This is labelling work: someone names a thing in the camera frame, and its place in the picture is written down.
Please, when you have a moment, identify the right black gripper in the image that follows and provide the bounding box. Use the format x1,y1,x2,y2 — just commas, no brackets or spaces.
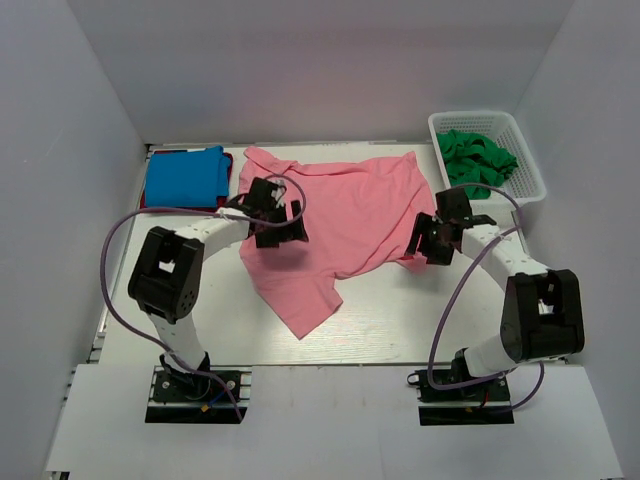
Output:
405,212,456,266

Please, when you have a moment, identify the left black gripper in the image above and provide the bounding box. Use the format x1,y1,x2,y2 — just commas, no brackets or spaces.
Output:
256,199,308,248

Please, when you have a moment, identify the pink t shirt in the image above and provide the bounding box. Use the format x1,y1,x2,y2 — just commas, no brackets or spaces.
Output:
238,146,435,339

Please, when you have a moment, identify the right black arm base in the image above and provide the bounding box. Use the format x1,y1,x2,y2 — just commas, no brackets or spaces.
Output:
407,370,514,427

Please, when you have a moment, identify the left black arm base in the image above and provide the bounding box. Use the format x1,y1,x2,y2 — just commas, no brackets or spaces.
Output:
145,366,252,425

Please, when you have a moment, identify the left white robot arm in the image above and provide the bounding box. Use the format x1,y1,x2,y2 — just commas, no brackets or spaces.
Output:
128,174,309,399

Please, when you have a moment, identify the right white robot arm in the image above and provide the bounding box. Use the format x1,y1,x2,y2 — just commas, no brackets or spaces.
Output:
406,187,585,399

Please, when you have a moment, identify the folded blue t shirt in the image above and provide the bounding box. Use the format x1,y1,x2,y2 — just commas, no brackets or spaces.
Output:
143,145,230,208

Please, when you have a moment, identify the green t shirt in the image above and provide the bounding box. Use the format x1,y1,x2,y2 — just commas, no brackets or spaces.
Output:
436,129,518,200

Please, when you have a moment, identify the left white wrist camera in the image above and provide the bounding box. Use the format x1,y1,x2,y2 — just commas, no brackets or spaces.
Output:
271,179,287,208

